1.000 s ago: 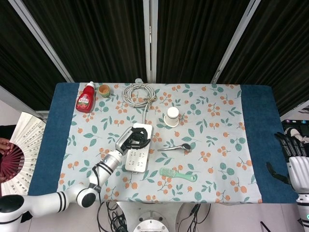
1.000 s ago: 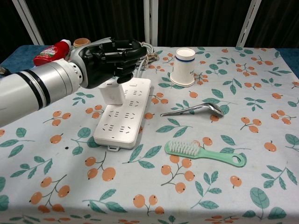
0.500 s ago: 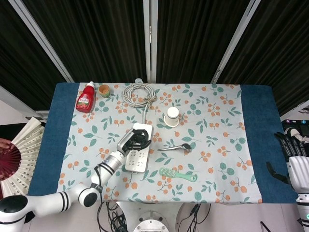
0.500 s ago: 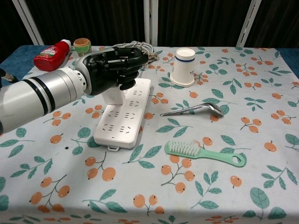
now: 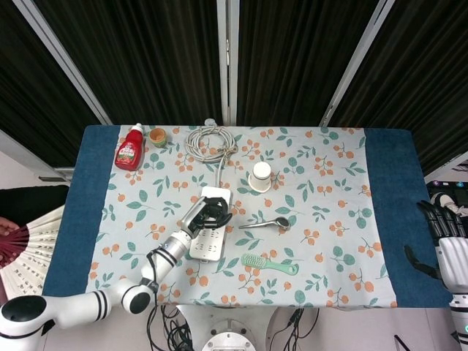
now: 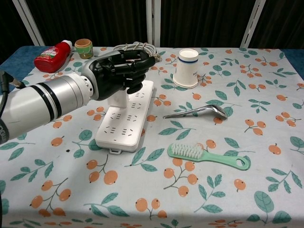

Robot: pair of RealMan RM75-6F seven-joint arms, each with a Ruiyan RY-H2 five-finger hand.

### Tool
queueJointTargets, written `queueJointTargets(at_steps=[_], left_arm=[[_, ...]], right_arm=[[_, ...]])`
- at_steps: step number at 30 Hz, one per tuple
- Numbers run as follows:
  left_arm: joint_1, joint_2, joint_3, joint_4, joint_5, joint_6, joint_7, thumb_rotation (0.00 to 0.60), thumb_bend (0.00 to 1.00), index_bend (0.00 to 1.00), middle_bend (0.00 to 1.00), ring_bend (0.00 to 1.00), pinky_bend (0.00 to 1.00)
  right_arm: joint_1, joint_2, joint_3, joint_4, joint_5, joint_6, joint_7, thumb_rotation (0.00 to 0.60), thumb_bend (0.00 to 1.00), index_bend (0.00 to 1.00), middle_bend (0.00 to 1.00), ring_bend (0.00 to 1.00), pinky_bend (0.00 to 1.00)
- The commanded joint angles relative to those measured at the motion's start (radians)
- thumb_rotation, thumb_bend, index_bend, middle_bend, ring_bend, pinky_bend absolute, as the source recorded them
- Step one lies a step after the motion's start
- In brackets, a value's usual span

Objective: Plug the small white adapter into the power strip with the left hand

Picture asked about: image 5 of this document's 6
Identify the metal spoon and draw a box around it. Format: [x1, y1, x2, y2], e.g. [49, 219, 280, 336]
[238, 216, 293, 232]

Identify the robot left five-finger hand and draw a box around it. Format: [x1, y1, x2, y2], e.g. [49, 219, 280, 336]
[178, 196, 234, 235]

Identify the paper folding fan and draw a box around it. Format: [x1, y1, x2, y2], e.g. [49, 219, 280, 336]
[0, 204, 69, 304]

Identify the floral fruit-print tablecloth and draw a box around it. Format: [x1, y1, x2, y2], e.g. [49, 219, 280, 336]
[86, 126, 399, 309]

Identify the red ketchup bottle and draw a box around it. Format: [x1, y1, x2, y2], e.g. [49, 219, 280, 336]
[114, 123, 146, 171]

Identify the white power strip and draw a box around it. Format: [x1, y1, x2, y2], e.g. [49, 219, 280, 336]
[189, 186, 232, 261]

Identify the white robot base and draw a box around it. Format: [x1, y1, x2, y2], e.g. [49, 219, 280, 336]
[178, 305, 319, 351]

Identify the black cable bundle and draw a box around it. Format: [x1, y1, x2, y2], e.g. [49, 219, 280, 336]
[146, 305, 200, 351]

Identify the person hand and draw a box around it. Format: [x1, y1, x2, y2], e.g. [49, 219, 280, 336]
[0, 216, 19, 237]

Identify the black pleated curtain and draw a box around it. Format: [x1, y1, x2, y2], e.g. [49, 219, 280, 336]
[0, 0, 468, 176]

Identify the robot right five-finger hand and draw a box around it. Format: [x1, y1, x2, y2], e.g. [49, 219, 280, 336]
[404, 200, 468, 292]

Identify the green scrub brush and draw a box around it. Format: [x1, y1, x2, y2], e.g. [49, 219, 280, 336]
[241, 253, 299, 276]

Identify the black device with lights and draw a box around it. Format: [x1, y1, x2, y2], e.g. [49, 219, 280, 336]
[426, 178, 468, 205]

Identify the white frame post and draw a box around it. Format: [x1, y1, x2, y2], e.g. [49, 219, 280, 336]
[321, 0, 398, 127]
[14, 0, 113, 125]
[216, 0, 241, 125]

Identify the grey coiled power cable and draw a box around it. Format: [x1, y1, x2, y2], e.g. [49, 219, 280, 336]
[185, 117, 239, 188]

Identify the blue table cover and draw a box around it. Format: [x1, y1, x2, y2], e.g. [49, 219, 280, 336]
[42, 125, 454, 309]

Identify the brown twine tie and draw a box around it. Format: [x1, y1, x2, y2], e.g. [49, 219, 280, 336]
[217, 144, 239, 165]

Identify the white paper cup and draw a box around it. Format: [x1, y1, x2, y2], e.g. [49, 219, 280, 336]
[247, 162, 273, 194]

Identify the small brown green cup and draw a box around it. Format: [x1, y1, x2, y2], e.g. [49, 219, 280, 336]
[148, 127, 168, 149]

